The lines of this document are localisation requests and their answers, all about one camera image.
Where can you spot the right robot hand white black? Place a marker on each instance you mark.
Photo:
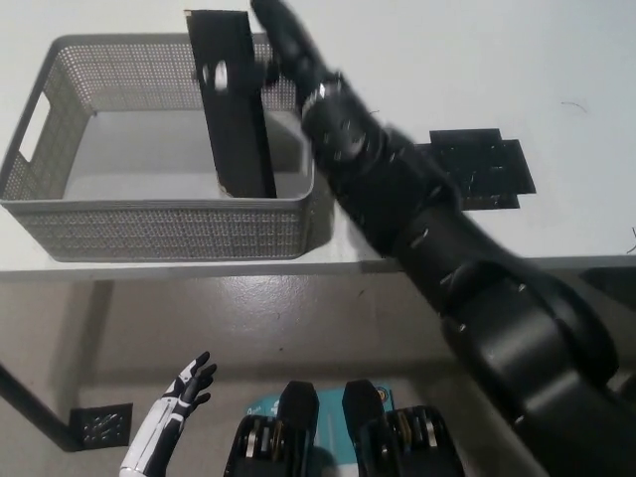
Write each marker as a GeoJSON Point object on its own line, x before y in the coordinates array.
{"type": "Point", "coordinates": [298, 54]}

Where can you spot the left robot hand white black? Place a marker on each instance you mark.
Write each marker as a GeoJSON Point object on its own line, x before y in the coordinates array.
{"type": "Point", "coordinates": [191, 385]}

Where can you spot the black notebook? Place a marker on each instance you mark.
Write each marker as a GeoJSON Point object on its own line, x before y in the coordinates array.
{"type": "Point", "coordinates": [233, 134]}

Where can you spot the black robot body block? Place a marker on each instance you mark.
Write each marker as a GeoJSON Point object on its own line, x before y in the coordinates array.
{"type": "Point", "coordinates": [397, 437]}
{"type": "Point", "coordinates": [293, 427]}

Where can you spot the black perforated foot plate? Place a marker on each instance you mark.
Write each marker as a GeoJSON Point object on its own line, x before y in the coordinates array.
{"type": "Point", "coordinates": [102, 423]}

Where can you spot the grey perforated storage basket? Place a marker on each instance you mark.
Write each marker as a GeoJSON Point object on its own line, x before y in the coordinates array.
{"type": "Point", "coordinates": [164, 231]}

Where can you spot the black table leg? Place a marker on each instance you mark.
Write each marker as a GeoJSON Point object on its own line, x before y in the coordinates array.
{"type": "Point", "coordinates": [35, 407]}

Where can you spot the black tape patch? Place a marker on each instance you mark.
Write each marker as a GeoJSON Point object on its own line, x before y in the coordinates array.
{"type": "Point", "coordinates": [487, 169]}

